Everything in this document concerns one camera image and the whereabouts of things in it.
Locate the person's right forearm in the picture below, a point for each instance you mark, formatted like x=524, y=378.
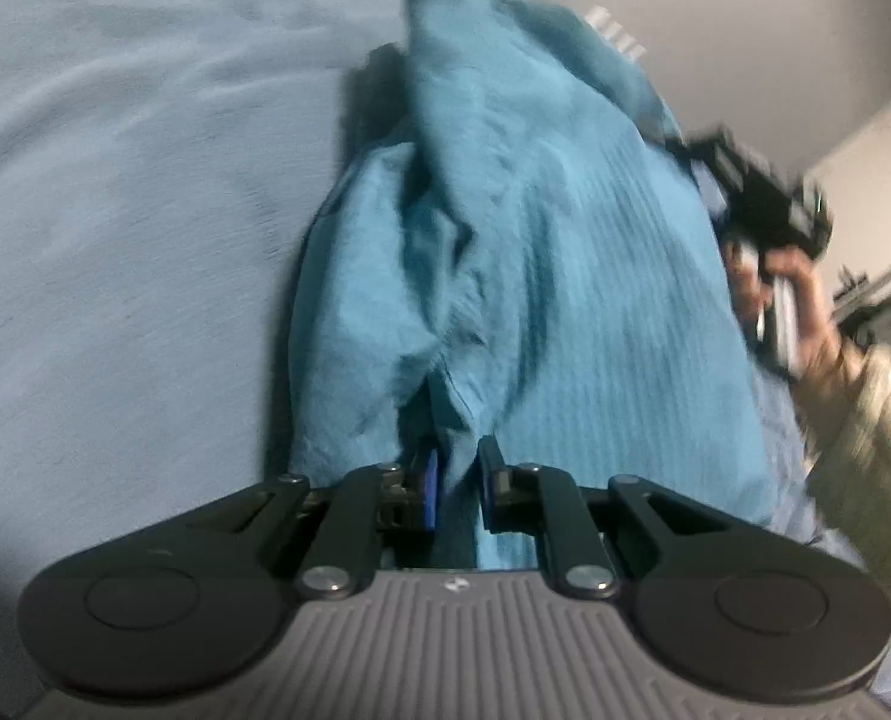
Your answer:
x=873, y=457

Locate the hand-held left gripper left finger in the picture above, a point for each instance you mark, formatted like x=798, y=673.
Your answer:
x=430, y=491

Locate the white antenna router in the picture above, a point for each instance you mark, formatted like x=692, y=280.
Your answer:
x=616, y=30

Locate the cluttered shelf items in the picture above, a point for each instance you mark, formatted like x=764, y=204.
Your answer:
x=884, y=307

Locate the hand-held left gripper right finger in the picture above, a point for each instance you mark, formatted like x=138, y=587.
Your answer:
x=490, y=487

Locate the person's right hand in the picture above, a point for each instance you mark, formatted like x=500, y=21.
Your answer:
x=809, y=315

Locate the light blue bed blanket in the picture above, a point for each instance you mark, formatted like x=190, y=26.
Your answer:
x=130, y=202

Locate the white door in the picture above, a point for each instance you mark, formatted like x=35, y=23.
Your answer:
x=876, y=187

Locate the teal garment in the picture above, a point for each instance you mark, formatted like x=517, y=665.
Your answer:
x=535, y=277

